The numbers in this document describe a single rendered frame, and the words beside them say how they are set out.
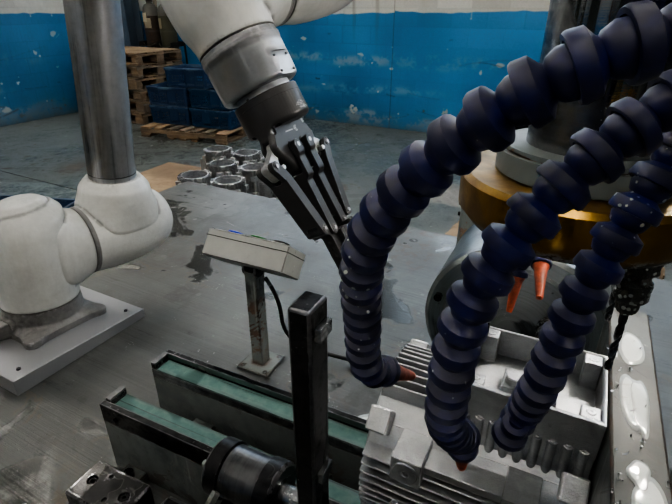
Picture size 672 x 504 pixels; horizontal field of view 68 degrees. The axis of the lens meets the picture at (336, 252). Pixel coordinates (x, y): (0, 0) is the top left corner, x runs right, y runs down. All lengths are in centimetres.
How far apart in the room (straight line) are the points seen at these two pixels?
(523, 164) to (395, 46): 615
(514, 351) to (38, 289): 91
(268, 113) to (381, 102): 612
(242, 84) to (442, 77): 583
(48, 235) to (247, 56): 70
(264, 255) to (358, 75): 596
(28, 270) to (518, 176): 96
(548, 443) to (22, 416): 87
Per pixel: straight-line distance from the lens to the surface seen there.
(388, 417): 51
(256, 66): 53
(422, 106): 644
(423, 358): 56
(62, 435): 100
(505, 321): 73
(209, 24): 55
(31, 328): 120
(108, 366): 111
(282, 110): 54
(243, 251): 88
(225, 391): 81
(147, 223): 122
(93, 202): 119
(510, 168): 38
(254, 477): 53
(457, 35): 624
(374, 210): 20
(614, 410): 49
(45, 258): 114
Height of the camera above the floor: 145
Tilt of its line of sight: 27 degrees down
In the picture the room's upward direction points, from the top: straight up
